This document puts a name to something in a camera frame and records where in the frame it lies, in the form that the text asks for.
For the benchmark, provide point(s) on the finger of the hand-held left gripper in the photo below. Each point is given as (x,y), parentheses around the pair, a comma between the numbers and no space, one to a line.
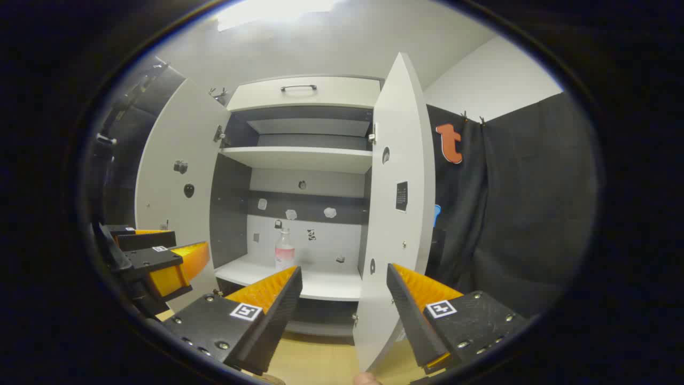
(144,259)
(144,239)

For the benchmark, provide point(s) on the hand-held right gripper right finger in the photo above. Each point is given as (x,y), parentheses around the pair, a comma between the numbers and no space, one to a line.
(419,326)

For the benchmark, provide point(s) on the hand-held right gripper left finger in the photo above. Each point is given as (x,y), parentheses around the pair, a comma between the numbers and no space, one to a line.
(267,326)

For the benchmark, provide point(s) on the white cabinet door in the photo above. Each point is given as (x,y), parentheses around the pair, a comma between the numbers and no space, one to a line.
(171,203)
(398,224)

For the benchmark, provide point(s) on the clear bottle with pink label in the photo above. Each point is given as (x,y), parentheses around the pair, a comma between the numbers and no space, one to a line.
(284,254)

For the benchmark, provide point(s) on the white and grey cabinet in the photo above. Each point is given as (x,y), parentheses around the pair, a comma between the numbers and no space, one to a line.
(304,158)

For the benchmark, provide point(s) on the white cabinet drawer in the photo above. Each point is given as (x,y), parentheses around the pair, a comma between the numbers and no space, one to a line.
(331,95)

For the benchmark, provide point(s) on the black backdrop cloth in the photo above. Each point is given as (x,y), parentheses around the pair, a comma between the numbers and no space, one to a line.
(523,214)
(128,133)

